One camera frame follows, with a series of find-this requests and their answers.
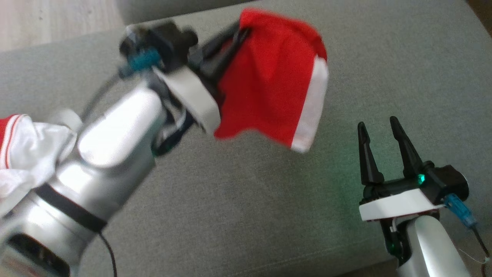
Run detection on grey sofa seat cushion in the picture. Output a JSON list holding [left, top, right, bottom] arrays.
[[115, 0, 250, 25]]

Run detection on large grey sofa chaise cushion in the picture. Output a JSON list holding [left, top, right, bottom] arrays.
[[0, 0, 492, 277]]

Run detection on yellow sofa backrest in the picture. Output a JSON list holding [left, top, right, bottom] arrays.
[[466, 0, 492, 27]]

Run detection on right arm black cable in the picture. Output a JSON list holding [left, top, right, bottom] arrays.
[[444, 194, 492, 266]]

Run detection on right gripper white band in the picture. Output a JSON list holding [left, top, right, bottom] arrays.
[[357, 116, 446, 222]]

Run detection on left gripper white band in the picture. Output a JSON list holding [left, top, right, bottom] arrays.
[[154, 23, 251, 135]]

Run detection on red garment with white band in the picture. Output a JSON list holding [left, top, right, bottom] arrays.
[[213, 8, 330, 154]]

